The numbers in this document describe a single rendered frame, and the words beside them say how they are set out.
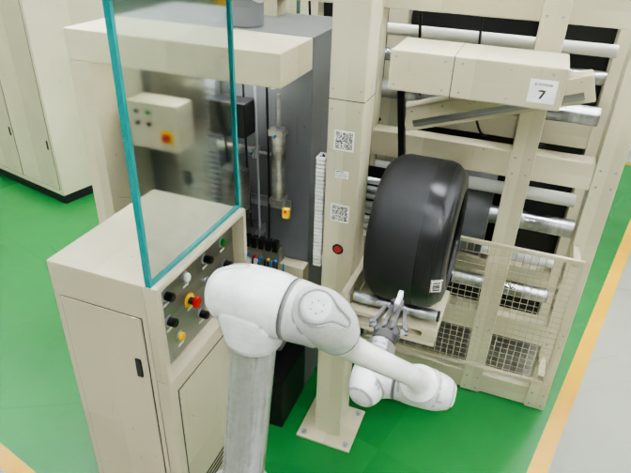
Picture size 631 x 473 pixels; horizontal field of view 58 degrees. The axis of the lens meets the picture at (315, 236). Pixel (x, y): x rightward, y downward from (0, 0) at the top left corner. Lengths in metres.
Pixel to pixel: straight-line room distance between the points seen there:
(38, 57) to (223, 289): 3.78
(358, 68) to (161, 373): 1.16
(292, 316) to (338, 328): 0.09
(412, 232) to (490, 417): 1.48
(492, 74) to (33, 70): 3.54
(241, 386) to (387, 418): 1.83
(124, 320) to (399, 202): 0.96
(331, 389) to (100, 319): 1.21
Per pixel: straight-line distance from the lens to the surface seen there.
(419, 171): 2.02
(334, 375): 2.64
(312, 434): 2.92
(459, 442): 3.01
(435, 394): 1.59
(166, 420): 2.06
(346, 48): 1.95
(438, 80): 2.17
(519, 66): 2.13
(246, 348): 1.19
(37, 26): 4.76
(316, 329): 1.07
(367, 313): 2.23
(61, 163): 5.03
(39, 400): 3.33
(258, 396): 1.28
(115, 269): 1.80
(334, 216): 2.17
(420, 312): 2.20
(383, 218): 1.94
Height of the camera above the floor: 2.23
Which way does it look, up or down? 31 degrees down
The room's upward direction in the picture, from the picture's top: 2 degrees clockwise
